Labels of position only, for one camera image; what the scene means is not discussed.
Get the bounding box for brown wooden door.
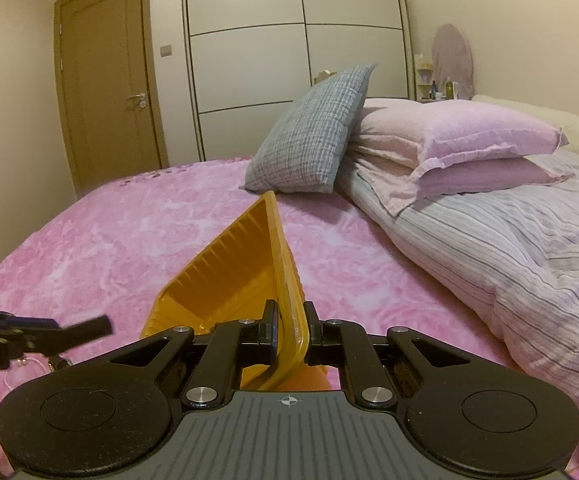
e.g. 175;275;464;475
54;0;169;196

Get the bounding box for striped duvet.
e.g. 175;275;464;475
336;151;579;410

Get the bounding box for lower pink pillow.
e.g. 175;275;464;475
341;155;573;217

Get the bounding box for pink floral blanket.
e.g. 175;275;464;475
0;156;579;480

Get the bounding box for pink pillow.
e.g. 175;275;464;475
341;155;573;217
348;99;568;174

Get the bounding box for upper pink pillow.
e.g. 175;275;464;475
348;99;568;174

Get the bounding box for white pearl necklace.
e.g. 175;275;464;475
3;353;56;391

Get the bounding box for white sliding wardrobe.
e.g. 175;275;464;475
182;0;415;160

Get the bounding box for grey checked cushion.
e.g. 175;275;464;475
244;64;375;194

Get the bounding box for mauve covered chair back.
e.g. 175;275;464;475
431;24;475;100

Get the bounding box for bottles on shelf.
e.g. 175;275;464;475
413;53;460;103

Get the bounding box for light switch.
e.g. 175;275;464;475
160;44;172;58

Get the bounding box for orange plastic tray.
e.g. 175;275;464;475
141;192;331;391

